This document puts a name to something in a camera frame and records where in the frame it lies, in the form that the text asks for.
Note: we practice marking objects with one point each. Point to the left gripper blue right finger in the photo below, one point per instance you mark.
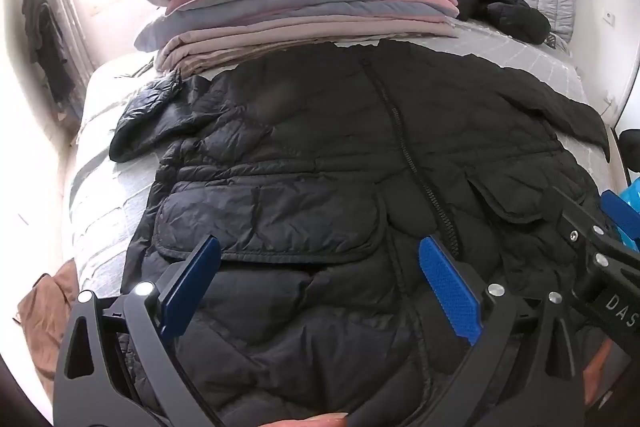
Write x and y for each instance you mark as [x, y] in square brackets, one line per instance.
[454, 295]

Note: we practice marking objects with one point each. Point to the person's left hand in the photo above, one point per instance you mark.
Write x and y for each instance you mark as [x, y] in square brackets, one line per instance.
[324, 420]

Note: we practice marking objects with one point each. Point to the dark clothes hanging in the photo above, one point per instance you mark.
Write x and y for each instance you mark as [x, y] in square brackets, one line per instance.
[46, 48]

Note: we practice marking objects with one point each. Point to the brown cloth beside bed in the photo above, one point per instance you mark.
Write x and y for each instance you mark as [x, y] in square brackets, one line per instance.
[43, 315]

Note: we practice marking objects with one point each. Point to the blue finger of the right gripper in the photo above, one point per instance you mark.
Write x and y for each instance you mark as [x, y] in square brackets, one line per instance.
[606, 203]

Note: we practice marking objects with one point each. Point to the blue plastic stool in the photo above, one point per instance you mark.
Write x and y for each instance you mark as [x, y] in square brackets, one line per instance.
[626, 214]

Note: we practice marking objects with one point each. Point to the blue-grey folded blanket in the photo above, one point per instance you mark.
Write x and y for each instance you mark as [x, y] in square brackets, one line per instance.
[157, 34]

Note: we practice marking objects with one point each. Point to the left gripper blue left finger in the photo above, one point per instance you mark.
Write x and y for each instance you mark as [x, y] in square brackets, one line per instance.
[186, 287]

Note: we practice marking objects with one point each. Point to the beige folded blanket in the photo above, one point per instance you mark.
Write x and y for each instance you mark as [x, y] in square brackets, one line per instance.
[216, 46]

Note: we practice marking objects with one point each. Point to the black puffer jacket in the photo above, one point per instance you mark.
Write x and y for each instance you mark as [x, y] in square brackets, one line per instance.
[319, 169]

